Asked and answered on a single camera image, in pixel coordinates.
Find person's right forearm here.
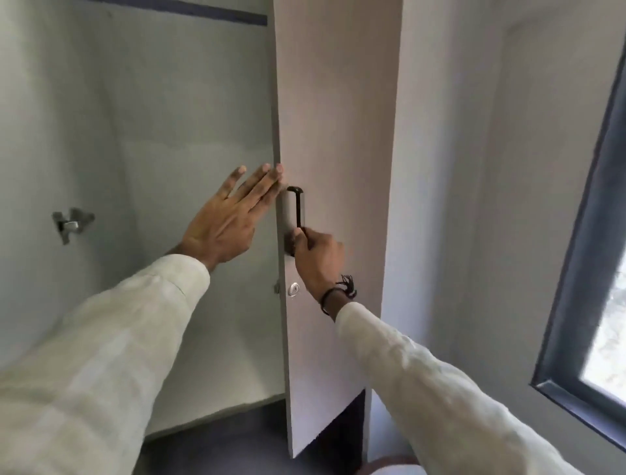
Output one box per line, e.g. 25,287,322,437
320,289,590,475

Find person's left forearm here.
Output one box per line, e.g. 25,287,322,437
0,252,212,475

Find metal door hinge plate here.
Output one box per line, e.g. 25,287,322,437
52,207,96,246

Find dark grey framed window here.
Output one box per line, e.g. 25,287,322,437
530,46,626,452

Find light wooden wardrobe door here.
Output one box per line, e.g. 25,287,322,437
270,0,405,459

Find person's right hand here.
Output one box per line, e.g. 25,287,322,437
292,227,346,302

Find white open wardrobe cabinet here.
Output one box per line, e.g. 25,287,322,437
0,0,289,443

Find person's left hand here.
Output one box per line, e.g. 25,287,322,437
169,163,287,272

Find black thread wrist band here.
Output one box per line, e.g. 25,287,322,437
320,274,358,315

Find black door handle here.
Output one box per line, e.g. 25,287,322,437
286,185,307,257

